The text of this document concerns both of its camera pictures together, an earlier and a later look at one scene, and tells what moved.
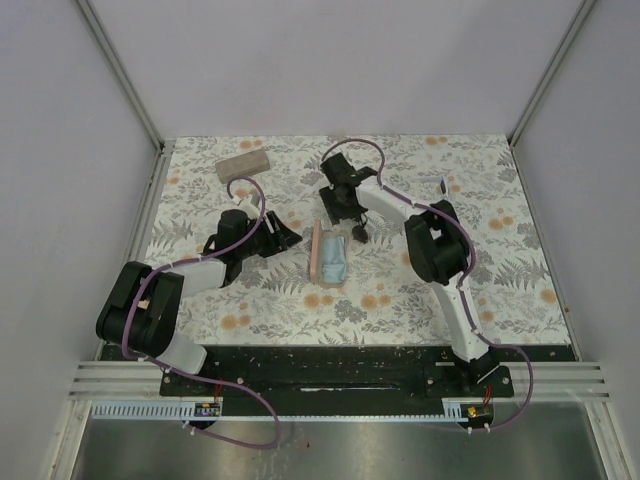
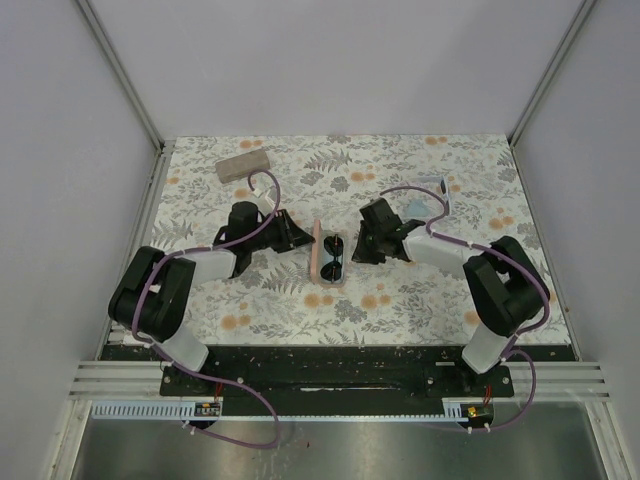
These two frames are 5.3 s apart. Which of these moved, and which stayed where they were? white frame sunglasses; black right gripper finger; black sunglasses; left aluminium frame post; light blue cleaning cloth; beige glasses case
Moved: black sunglasses; black right gripper finger
Stayed: white frame sunglasses; light blue cleaning cloth; beige glasses case; left aluminium frame post
